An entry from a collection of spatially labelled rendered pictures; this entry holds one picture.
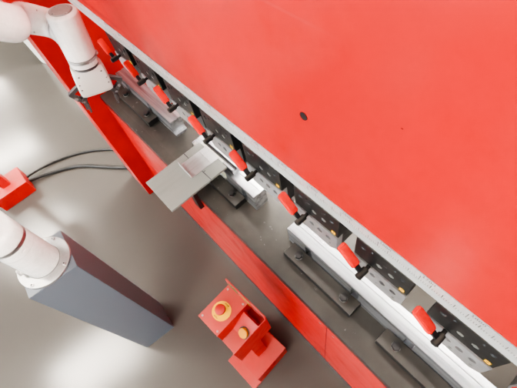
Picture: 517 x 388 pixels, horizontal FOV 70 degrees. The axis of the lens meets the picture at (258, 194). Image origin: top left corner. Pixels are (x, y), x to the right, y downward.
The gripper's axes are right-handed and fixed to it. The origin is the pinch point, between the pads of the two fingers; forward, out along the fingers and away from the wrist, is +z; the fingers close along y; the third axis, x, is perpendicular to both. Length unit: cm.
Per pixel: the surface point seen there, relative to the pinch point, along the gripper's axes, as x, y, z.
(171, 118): -14.8, -23.4, 30.7
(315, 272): 74, -39, 34
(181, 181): 20.4, -13.8, 28.5
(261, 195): 40, -37, 30
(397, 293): 97, -41, -1
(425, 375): 115, -48, 32
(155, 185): 16.5, -4.4, 29.9
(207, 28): 44, -24, -42
